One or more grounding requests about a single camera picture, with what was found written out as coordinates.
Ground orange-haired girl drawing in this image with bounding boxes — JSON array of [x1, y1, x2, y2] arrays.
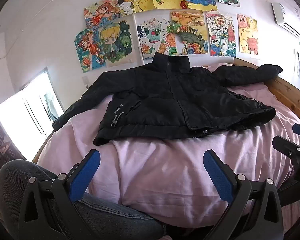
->
[[84, 0, 121, 28]]

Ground blond boy drawing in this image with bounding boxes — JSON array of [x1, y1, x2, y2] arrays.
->
[[97, 20, 137, 68]]

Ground orange juice fruit drawing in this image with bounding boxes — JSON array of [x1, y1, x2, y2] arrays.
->
[[136, 17, 178, 60]]

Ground white air conditioner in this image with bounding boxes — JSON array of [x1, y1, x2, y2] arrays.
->
[[271, 2, 300, 40]]

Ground black padded jacket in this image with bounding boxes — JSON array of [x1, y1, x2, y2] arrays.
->
[[52, 51, 283, 146]]

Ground bright window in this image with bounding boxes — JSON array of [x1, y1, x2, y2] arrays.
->
[[0, 67, 64, 162]]

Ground dark printed boxes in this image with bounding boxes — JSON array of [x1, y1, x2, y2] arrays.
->
[[0, 122, 15, 180]]

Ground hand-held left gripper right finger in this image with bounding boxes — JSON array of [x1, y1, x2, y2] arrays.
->
[[203, 149, 283, 240]]

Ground mermaid girl drawing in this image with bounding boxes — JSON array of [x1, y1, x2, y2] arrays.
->
[[74, 28, 107, 73]]

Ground pink bed sheet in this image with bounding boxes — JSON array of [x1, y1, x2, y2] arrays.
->
[[36, 62, 300, 240]]

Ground white wall pipe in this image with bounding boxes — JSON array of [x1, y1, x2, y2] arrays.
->
[[132, 14, 144, 63]]

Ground pink pigs drawing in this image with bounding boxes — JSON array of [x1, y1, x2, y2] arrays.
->
[[236, 13, 259, 56]]

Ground landscape teapot drawing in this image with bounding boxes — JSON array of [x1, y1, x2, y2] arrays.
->
[[170, 11, 209, 56]]

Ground person's leg in jeans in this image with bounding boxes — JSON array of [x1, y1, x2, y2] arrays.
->
[[0, 159, 167, 240]]

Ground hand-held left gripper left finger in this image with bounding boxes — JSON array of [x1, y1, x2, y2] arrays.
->
[[18, 149, 101, 240]]

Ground city crowd drawing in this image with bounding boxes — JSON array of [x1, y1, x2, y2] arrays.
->
[[206, 12, 237, 57]]

